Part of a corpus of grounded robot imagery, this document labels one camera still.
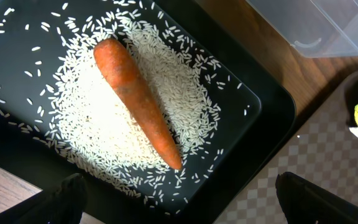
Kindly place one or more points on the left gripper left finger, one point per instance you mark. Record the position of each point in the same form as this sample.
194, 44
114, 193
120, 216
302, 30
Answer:
63, 203

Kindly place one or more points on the white rice pile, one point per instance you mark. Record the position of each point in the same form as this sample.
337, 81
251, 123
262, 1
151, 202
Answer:
52, 92

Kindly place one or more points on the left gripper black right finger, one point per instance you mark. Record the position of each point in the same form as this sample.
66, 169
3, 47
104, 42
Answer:
304, 202

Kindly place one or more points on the brown serving tray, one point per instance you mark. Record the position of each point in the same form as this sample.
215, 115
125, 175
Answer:
323, 152

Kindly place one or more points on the orange carrot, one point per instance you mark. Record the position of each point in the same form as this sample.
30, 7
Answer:
122, 74

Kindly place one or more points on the clear plastic storage bin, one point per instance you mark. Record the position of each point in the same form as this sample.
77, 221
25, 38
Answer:
315, 28

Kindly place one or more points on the black plastic tray bin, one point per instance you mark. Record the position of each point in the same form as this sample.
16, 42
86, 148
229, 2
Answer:
259, 124

